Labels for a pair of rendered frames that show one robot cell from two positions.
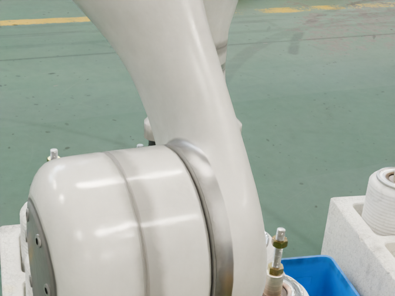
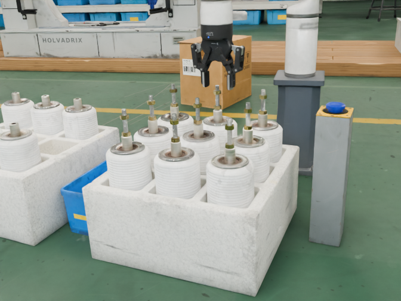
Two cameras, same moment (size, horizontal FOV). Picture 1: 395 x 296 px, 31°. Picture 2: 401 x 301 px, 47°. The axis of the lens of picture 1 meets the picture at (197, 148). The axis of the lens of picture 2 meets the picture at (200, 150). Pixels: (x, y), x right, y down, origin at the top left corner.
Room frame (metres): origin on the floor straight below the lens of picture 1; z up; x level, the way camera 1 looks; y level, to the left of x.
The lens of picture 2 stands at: (1.53, 0.70, 0.60)
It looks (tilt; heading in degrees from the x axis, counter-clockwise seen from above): 21 degrees down; 221
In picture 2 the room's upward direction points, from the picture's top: 2 degrees counter-clockwise
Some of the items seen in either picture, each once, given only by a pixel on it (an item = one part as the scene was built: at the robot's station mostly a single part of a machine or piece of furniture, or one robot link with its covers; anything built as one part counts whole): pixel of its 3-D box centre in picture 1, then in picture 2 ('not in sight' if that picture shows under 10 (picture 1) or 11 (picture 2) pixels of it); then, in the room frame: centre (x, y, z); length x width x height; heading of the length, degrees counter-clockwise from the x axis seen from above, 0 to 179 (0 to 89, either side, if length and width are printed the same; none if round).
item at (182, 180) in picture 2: not in sight; (178, 193); (0.90, 0.08, 0.16); 0.10 x 0.10 x 0.18
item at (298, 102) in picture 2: not in sight; (298, 122); (0.29, 0.03, 0.15); 0.15 x 0.15 x 0.30; 26
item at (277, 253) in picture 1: (277, 256); (173, 98); (0.71, -0.10, 0.30); 0.01 x 0.01 x 0.08
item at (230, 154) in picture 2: not in sight; (230, 155); (0.86, 0.19, 0.26); 0.02 x 0.02 x 0.03
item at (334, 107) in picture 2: not in sight; (335, 108); (0.63, 0.30, 0.32); 0.04 x 0.04 x 0.02
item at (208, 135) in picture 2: not in sight; (199, 136); (0.78, 0.04, 0.25); 0.08 x 0.08 x 0.01
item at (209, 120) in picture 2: not in sight; (218, 121); (0.67, 0.01, 0.25); 0.08 x 0.08 x 0.01
